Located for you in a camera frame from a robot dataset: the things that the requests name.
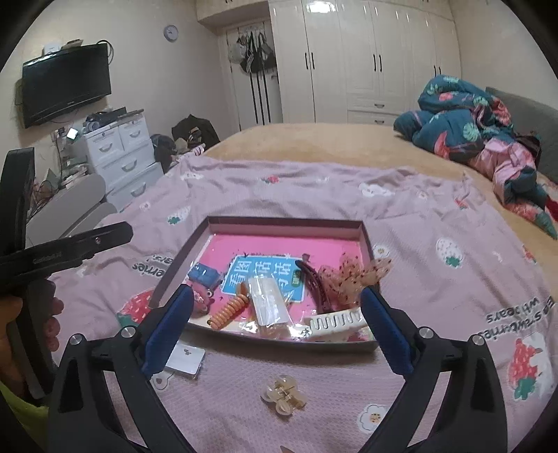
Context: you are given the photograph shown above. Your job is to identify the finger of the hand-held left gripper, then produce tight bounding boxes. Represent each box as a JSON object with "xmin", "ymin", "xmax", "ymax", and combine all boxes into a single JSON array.
[
  {"xmin": 0, "ymin": 147, "xmax": 36, "ymax": 258},
  {"xmin": 0, "ymin": 221, "xmax": 135, "ymax": 286}
]

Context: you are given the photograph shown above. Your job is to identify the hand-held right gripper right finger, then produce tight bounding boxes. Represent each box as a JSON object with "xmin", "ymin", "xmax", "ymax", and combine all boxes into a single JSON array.
[{"xmin": 360, "ymin": 285, "xmax": 513, "ymax": 453}]

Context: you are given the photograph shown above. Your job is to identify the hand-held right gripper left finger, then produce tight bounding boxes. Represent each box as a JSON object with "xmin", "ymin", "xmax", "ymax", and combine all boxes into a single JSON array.
[{"xmin": 46, "ymin": 283, "xmax": 197, "ymax": 453}]

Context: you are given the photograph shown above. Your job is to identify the red strawberry bear hair accessory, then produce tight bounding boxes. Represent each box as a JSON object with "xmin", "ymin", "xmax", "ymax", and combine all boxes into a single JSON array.
[{"xmin": 182, "ymin": 281, "xmax": 221, "ymax": 315}]

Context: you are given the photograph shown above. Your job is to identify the blue box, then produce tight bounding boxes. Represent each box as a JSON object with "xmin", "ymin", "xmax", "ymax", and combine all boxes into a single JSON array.
[{"xmin": 188, "ymin": 262, "xmax": 226, "ymax": 291}]

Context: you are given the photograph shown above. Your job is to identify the dotted mesh hair bow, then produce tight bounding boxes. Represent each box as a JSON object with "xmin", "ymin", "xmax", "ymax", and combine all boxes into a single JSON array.
[{"xmin": 317, "ymin": 257, "xmax": 393, "ymax": 310}]

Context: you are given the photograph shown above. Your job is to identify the dark red hair claw clip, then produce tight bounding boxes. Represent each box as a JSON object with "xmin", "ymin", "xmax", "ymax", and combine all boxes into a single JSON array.
[{"xmin": 295, "ymin": 259, "xmax": 334, "ymax": 315}]

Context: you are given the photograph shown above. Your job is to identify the clear packet with white item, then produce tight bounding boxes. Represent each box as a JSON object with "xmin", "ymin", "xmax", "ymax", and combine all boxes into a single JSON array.
[{"xmin": 248, "ymin": 276, "xmax": 292, "ymax": 339}]

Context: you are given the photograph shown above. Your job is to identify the cream pearl hair clip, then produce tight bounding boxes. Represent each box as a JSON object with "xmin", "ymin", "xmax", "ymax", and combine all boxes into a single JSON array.
[{"xmin": 261, "ymin": 377, "xmax": 308, "ymax": 415}]

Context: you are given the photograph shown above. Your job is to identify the dark brown shallow box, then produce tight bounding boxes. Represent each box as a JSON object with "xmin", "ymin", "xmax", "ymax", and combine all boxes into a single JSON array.
[{"xmin": 150, "ymin": 215, "xmax": 380, "ymax": 353}]

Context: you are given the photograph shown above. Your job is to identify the person's left forearm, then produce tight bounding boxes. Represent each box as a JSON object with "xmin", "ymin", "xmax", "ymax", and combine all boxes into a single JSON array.
[{"xmin": 0, "ymin": 381, "xmax": 50, "ymax": 453}]

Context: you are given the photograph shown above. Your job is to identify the person's left hand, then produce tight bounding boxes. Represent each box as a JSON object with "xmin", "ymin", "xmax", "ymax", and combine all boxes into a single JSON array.
[{"xmin": 0, "ymin": 279, "xmax": 65, "ymax": 398}]

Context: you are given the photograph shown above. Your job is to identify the white earring card packet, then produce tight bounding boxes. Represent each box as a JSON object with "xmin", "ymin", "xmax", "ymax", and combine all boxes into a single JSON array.
[{"xmin": 163, "ymin": 340, "xmax": 207, "ymax": 378}]

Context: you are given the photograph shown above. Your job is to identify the white hair claw clip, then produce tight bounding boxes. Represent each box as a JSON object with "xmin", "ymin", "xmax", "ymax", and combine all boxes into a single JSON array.
[{"xmin": 304, "ymin": 307, "xmax": 369, "ymax": 343}]

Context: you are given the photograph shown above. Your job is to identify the white drawer cabinet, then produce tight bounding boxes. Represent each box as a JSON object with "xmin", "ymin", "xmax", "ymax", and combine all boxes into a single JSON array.
[{"xmin": 83, "ymin": 109, "xmax": 165, "ymax": 212}]

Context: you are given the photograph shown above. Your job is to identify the small black bag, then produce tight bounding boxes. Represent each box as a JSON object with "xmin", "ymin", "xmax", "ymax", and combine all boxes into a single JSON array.
[{"xmin": 150, "ymin": 134, "xmax": 175, "ymax": 173}]

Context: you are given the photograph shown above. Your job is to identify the pink card with blue label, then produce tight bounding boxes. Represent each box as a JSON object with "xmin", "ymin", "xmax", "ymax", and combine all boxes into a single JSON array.
[{"xmin": 187, "ymin": 233, "xmax": 371, "ymax": 336}]

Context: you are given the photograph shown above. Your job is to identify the large black bag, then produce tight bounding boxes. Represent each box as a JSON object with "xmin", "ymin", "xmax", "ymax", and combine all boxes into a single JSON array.
[{"xmin": 171, "ymin": 114, "xmax": 221, "ymax": 151}]

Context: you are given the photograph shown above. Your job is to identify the pink printed blanket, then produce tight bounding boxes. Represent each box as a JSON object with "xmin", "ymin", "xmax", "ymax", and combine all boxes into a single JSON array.
[{"xmin": 44, "ymin": 154, "xmax": 558, "ymax": 453}]

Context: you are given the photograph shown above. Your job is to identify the pink floral cloth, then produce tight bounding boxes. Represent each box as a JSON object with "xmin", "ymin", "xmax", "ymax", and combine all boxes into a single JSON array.
[{"xmin": 468, "ymin": 137, "xmax": 558, "ymax": 240}]

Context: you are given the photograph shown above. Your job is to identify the teal floral quilt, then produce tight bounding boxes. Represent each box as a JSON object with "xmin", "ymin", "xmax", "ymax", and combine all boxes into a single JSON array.
[{"xmin": 393, "ymin": 75, "xmax": 516, "ymax": 160}]

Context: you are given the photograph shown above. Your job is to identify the hanging bags on door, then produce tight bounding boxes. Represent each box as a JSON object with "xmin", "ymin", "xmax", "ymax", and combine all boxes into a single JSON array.
[{"xmin": 227, "ymin": 32, "xmax": 278, "ymax": 75}]

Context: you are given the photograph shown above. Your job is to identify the grey headboard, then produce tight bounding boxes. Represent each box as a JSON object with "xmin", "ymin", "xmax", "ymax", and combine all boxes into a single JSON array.
[{"xmin": 485, "ymin": 86, "xmax": 558, "ymax": 184}]

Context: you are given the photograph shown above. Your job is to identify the white wardrobe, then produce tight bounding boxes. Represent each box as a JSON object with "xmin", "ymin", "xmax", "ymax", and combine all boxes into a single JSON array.
[{"xmin": 268, "ymin": 0, "xmax": 463, "ymax": 127}]

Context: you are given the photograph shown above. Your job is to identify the orange spiral hair tie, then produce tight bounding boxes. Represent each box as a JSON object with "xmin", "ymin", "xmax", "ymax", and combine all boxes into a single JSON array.
[{"xmin": 207, "ymin": 294, "xmax": 250, "ymax": 329}]

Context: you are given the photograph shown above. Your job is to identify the black wall television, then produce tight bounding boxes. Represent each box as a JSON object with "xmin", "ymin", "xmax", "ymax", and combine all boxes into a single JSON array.
[{"xmin": 22, "ymin": 43, "xmax": 112, "ymax": 129}]

